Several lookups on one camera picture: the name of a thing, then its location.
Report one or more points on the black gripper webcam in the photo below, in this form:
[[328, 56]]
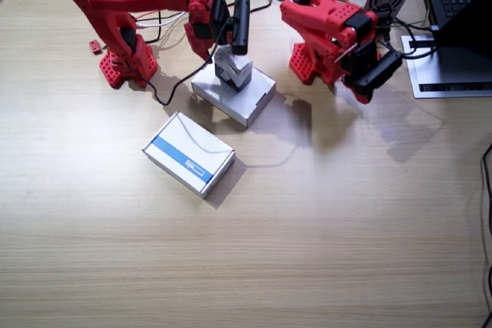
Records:
[[378, 72], [240, 24]]

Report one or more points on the plain white cardboard box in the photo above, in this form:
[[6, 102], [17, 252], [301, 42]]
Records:
[[246, 103]]

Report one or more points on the small white carton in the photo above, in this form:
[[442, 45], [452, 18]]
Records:
[[234, 72]]

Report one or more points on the white box with blue stripe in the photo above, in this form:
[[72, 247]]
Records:
[[184, 147]]

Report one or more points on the small red plastic piece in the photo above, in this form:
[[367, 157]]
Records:
[[95, 47]]

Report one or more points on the black monitor screen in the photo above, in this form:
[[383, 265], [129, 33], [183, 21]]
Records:
[[469, 36]]

